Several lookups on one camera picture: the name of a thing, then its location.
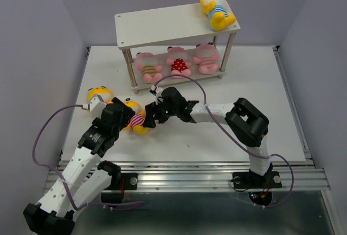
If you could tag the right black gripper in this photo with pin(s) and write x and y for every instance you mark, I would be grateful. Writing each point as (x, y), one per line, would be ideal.
(150, 110)

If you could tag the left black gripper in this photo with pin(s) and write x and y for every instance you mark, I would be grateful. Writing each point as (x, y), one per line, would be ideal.
(128, 113)

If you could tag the yellow toy red stripes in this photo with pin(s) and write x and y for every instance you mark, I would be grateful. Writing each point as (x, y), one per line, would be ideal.
(137, 121)

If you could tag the pink frog toy orange stripes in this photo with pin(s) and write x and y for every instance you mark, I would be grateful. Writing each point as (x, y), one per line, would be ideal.
(148, 65)

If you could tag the pink frog toy polka-dot dress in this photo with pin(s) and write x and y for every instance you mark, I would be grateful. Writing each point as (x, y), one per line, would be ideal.
(179, 61)

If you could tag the pink frog toy striped shirt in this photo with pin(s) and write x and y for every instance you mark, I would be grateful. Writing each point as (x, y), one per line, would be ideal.
(206, 57)

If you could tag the yellow toy blue striped shirt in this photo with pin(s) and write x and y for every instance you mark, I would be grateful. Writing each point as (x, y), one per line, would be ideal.
(218, 14)

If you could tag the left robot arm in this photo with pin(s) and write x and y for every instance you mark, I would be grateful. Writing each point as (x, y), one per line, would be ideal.
(86, 174)

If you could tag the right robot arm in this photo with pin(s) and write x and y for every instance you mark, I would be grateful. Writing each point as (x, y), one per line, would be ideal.
(249, 125)

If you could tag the white two-tier shelf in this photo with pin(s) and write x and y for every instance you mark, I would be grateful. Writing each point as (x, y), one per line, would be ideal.
(166, 26)

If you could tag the yellow toy pink stripes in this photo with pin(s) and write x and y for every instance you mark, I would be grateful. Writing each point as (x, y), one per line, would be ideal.
(102, 91)

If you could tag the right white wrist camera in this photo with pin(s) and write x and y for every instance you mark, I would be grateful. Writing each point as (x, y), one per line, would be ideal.
(157, 92)

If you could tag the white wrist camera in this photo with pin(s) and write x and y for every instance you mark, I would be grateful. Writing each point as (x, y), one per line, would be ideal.
(157, 92)
(95, 106)

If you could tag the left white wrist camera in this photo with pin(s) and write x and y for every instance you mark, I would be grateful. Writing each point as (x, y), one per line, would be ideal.
(95, 106)

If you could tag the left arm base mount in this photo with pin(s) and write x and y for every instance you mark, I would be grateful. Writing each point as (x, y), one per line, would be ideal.
(120, 180)

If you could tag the aluminium rail frame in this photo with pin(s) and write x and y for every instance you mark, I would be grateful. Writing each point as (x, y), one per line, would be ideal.
(195, 166)

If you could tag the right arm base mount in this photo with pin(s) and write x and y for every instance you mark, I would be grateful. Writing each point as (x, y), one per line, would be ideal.
(249, 180)

